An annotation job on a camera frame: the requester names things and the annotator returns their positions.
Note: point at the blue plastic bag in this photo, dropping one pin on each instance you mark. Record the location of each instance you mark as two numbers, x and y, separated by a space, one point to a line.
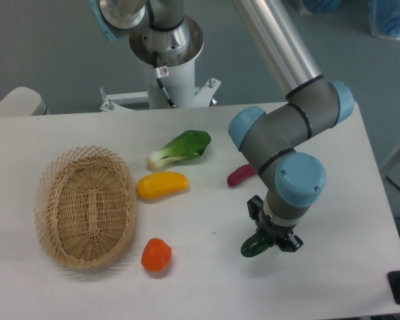
384 19
310 7

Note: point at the yellow bell pepper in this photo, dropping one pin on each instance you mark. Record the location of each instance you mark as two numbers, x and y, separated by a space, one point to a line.
161 184

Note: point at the orange bell pepper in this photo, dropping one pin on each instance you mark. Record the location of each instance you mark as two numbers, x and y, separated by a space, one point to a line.
156 255

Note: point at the green cucumber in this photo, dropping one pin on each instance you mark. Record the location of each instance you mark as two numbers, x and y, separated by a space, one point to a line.
257 244

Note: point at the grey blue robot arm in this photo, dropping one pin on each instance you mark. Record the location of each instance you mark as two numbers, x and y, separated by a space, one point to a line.
267 140

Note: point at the purple eggplant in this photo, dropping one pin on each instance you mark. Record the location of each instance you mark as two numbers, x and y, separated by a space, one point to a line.
240 175

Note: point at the white chair back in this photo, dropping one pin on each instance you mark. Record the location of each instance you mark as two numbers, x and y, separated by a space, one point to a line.
22 102

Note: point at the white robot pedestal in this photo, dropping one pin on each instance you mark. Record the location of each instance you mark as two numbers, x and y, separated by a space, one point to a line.
168 63

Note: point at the woven wicker basket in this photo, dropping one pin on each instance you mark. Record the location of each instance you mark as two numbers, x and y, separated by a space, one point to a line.
85 209

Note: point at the green bok choy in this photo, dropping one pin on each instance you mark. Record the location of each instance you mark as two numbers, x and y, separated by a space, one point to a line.
191 144

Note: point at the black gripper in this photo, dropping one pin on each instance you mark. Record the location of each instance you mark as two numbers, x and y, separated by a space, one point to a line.
284 237

